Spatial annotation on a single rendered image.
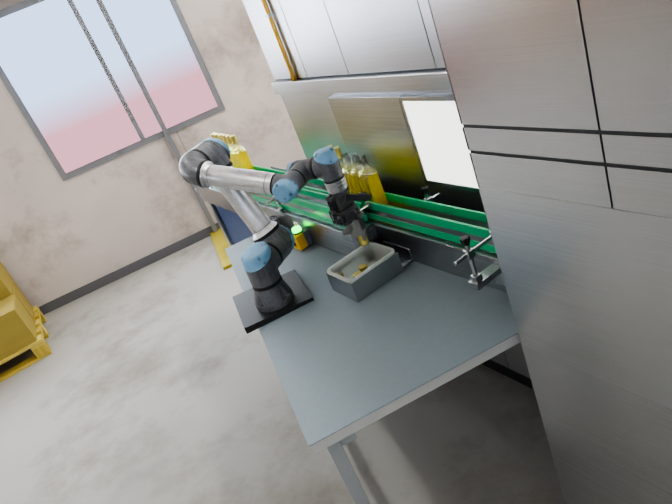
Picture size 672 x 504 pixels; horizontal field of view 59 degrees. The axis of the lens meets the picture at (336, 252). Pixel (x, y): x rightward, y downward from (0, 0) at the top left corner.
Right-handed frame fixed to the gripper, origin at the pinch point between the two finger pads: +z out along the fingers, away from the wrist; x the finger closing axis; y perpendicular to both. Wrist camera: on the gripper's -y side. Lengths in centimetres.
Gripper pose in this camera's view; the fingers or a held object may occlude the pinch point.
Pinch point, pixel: (361, 235)
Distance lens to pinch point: 217.5
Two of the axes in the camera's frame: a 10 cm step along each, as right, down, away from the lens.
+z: 3.4, 8.3, 4.3
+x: 5.6, 1.9, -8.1
